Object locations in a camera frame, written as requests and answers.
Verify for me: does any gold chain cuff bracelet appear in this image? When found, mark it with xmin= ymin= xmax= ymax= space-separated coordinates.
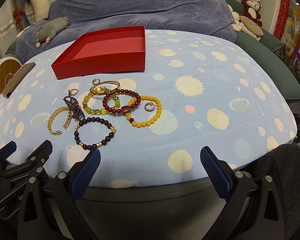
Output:
xmin=47 ymin=106 xmax=73 ymax=136

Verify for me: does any dark purple bead strand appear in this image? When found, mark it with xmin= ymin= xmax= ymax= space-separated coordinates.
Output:
xmin=63 ymin=96 xmax=85 ymax=121

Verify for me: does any black and gold bead bracelet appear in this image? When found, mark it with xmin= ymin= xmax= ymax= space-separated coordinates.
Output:
xmin=73 ymin=116 xmax=117 ymax=151

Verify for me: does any gold bangle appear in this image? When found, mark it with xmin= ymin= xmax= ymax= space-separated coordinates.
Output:
xmin=90 ymin=81 xmax=120 ymax=96

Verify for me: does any yellow-green chunky bead bracelet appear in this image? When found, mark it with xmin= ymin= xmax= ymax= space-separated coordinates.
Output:
xmin=82 ymin=87 xmax=121 ymax=116

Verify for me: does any orange bead bracelet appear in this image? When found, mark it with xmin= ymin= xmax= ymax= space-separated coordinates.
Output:
xmin=124 ymin=95 xmax=163 ymax=129

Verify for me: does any round wooden white device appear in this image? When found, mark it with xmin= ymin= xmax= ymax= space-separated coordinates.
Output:
xmin=0 ymin=56 xmax=21 ymax=95

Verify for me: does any small gold hoop earring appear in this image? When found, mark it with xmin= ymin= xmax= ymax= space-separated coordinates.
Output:
xmin=145 ymin=102 xmax=157 ymax=112

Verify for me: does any grey plush mouse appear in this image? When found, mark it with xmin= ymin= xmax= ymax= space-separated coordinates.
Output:
xmin=36 ymin=17 xmax=69 ymax=48

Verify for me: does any blue planet print sheet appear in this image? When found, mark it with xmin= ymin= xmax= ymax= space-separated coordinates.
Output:
xmin=0 ymin=30 xmax=297 ymax=188

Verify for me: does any red shallow cardboard box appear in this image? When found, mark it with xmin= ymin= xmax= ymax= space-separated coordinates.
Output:
xmin=51 ymin=25 xmax=146 ymax=80

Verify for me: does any purple-grey velvet blanket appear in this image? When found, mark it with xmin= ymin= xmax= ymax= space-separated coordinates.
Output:
xmin=15 ymin=0 xmax=236 ymax=63

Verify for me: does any cream plush llama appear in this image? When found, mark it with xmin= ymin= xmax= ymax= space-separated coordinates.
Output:
xmin=29 ymin=0 xmax=50 ymax=22

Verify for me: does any beige cookie plush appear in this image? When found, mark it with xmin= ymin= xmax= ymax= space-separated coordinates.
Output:
xmin=239 ymin=16 xmax=264 ymax=39

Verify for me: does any white plush toy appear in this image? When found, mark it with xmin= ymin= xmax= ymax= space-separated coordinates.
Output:
xmin=228 ymin=4 xmax=243 ymax=32

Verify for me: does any red monkey plush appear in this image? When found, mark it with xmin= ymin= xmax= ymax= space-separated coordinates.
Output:
xmin=241 ymin=0 xmax=262 ymax=27

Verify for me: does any green bed frame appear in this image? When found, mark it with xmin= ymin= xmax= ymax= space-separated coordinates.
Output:
xmin=214 ymin=0 xmax=300 ymax=103

